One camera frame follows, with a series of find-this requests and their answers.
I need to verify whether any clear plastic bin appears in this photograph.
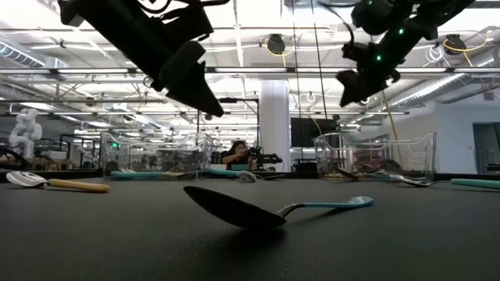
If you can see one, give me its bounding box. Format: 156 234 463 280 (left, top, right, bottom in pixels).
313 131 438 181
99 131 215 180

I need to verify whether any silver ventilation duct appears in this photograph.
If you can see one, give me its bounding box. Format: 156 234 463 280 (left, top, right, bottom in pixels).
390 76 470 113

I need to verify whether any black curved hose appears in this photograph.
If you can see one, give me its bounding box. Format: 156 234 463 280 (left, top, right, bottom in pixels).
0 146 23 171

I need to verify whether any black ceiling cable reel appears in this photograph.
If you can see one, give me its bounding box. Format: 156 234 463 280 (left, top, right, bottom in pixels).
444 34 469 56
266 34 287 56

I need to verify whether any orange-handled silver spoon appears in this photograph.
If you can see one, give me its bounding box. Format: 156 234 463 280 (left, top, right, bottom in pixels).
5 170 111 194
323 171 376 181

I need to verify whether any yellow hanging cable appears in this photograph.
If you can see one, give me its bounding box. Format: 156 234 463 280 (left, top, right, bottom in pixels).
381 90 399 141

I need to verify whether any white humanoid robot figure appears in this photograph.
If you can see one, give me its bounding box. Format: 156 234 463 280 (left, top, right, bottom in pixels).
8 108 43 159

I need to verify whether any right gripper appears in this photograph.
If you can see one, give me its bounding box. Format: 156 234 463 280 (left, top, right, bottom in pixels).
336 33 407 108

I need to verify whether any dark door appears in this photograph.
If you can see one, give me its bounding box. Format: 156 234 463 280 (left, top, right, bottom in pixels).
472 123 500 175

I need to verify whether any black monitor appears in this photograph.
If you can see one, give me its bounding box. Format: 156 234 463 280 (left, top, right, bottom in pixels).
290 116 341 148

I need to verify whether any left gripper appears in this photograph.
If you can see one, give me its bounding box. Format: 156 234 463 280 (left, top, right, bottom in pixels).
91 7 226 118

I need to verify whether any long horizontal light bar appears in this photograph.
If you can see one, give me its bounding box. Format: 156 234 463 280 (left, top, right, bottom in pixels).
116 66 448 75

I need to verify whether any red storage rack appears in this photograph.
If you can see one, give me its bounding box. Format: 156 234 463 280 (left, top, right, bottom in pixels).
353 147 391 173

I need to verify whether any person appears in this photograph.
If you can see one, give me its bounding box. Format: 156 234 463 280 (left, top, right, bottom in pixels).
220 140 255 165

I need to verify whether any white square column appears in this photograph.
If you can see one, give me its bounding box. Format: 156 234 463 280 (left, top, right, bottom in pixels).
259 80 291 173

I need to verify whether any thin black hanging cable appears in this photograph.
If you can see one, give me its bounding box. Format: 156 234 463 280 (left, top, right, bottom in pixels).
291 0 302 119

